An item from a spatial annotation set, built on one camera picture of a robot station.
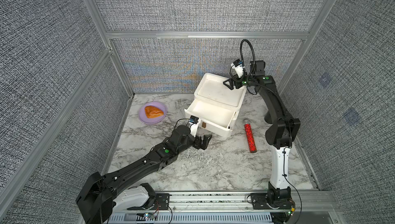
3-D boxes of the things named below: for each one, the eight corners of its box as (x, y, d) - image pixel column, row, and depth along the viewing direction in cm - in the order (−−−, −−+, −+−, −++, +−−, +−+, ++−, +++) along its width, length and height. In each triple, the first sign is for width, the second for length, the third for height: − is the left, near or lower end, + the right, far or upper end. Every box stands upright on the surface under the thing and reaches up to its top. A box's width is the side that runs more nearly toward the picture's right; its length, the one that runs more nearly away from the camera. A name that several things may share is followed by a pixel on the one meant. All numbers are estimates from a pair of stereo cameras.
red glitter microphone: (250, 152, 92) (251, 150, 89) (242, 121, 106) (244, 118, 103) (256, 152, 92) (257, 150, 89) (248, 121, 106) (249, 118, 103)
